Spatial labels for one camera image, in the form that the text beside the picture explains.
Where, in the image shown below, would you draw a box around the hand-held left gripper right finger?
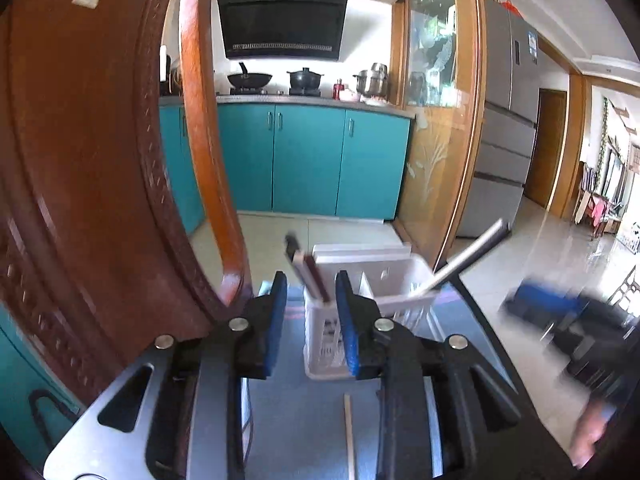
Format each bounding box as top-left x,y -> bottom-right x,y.
334,269 -> 586,480

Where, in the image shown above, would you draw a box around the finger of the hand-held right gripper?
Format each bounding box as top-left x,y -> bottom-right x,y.
502,282 -> 592,329

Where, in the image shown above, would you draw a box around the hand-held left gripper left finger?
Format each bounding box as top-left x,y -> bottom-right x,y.
42,270 -> 289,480

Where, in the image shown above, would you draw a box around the white plastic utensil basket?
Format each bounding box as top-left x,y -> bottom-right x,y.
302,242 -> 442,381

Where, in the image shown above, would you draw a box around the cream chopstick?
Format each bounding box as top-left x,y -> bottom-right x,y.
342,393 -> 357,480

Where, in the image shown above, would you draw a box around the person's right hand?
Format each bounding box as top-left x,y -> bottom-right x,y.
571,394 -> 615,468

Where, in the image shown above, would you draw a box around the blue striped cloth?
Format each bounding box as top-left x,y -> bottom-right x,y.
242,280 -> 481,480

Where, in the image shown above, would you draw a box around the wooden door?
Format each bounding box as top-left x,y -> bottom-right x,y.
521,88 -> 569,212

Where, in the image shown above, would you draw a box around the teal kitchen base cabinets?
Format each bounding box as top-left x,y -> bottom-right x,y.
159,102 -> 412,235

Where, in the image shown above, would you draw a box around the silver refrigerator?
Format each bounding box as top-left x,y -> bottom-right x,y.
456,0 -> 542,241

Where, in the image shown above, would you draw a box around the grey kitchen countertop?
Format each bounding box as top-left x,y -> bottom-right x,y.
159,94 -> 417,122

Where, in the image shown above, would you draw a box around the wooden framed glass partition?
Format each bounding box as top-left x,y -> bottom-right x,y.
391,0 -> 487,267

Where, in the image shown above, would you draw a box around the gas stove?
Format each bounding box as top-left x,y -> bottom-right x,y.
229,87 -> 322,98

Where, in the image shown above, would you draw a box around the brown wooden chair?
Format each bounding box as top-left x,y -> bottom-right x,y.
0,0 -> 253,411

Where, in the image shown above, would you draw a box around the black cooking pot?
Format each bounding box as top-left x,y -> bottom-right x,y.
286,67 -> 326,96

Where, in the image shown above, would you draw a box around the black wok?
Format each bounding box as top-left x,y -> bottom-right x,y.
227,62 -> 274,91

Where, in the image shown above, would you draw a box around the steel stock pot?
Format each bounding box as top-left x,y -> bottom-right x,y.
353,63 -> 391,99

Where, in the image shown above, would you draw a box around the black range hood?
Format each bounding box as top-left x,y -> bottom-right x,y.
215,0 -> 350,64

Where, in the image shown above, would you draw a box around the black strap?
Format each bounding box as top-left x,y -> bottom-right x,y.
29,389 -> 68,458

